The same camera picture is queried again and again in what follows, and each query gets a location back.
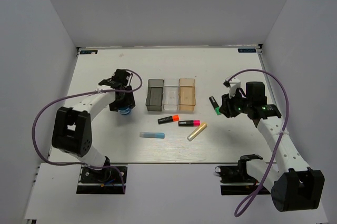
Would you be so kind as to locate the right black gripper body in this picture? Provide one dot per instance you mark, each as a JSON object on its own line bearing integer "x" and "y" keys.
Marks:
{"x": 235, "y": 105}

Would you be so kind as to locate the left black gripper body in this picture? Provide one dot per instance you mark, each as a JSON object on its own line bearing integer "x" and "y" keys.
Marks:
{"x": 128, "y": 100}

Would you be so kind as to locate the blue tape roll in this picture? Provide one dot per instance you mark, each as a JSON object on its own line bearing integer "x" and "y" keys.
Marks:
{"x": 124, "y": 110}

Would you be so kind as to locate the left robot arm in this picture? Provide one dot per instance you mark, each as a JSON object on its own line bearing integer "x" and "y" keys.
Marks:
{"x": 72, "y": 132}

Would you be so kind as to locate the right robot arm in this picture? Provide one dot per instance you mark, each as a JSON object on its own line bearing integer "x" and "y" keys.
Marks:
{"x": 295, "y": 185}

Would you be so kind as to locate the green capped black highlighter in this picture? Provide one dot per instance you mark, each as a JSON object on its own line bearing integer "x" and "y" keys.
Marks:
{"x": 215, "y": 105}

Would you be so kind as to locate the dark grey plastic container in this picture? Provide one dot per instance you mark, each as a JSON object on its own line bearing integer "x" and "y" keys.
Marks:
{"x": 154, "y": 100}

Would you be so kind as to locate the pink capped black highlighter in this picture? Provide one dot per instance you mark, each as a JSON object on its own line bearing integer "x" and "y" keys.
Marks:
{"x": 189, "y": 123}

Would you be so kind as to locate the amber plastic container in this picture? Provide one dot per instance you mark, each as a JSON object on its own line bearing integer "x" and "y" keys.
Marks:
{"x": 187, "y": 100}

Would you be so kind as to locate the clear plastic container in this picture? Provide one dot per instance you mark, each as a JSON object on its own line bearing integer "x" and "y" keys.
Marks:
{"x": 171, "y": 95}

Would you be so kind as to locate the orange capped black highlighter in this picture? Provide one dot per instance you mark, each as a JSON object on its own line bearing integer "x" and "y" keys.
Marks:
{"x": 168, "y": 119}

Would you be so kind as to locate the right table label sticker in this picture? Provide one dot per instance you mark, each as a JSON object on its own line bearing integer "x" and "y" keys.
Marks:
{"x": 246, "y": 50}

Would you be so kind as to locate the table label sticker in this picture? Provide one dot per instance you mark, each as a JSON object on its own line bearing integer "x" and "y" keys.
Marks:
{"x": 88, "y": 52}
{"x": 246, "y": 50}

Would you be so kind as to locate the left table label sticker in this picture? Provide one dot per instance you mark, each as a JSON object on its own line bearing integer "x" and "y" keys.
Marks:
{"x": 88, "y": 52}

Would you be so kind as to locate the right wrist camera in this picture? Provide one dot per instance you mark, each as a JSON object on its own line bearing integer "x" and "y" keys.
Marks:
{"x": 232, "y": 84}

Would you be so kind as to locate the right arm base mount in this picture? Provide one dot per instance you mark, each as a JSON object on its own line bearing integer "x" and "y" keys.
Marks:
{"x": 232, "y": 183}

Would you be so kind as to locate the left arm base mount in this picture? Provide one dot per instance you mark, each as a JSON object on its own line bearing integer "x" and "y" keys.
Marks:
{"x": 92, "y": 182}

